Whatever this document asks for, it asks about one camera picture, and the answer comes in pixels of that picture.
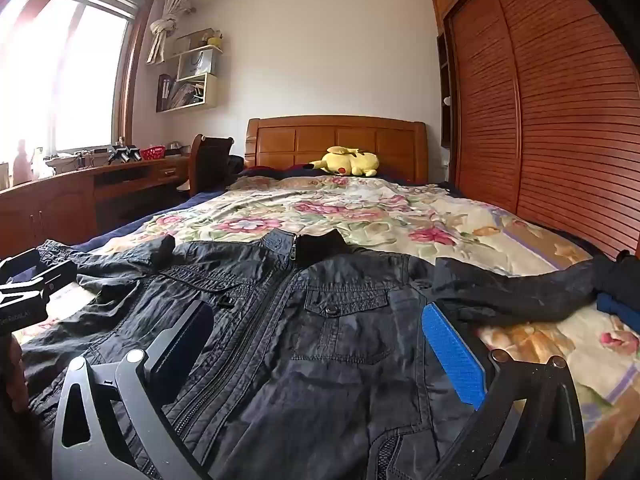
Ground window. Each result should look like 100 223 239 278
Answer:
0 0 156 161

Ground folded blue garment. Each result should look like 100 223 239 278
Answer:
596 291 640 335

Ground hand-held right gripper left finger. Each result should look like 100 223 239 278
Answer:
52 301 216 480

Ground black devices on desk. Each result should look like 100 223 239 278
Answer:
107 145 143 165

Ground silver paper bag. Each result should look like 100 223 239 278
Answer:
179 50 214 79

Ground black garment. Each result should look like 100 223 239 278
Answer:
614 249 640 301

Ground navy bed sheet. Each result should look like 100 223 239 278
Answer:
70 187 243 256

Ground wooden desk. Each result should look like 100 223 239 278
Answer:
0 155 193 261

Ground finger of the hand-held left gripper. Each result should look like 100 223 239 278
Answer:
0 249 48 287

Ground black zip jacket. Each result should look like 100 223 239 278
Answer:
20 227 601 480

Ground wooden chair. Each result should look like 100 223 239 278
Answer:
189 134 236 197

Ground cream wall shelf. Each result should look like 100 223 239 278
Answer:
156 27 224 113

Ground dark pillow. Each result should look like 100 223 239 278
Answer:
235 162 326 180

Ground wooden louvred wardrobe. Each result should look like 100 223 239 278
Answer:
431 0 640 261

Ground wooden bed headboard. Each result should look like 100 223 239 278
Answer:
245 116 430 183

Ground yellow plush toy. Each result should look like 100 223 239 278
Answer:
308 146 379 177

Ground tied beige curtain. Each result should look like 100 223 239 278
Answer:
146 0 196 66

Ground floral blanket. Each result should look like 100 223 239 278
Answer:
20 175 640 480

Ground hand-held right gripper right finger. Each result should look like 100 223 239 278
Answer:
421 302 587 480

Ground pale figurine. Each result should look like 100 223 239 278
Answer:
12 139 33 186

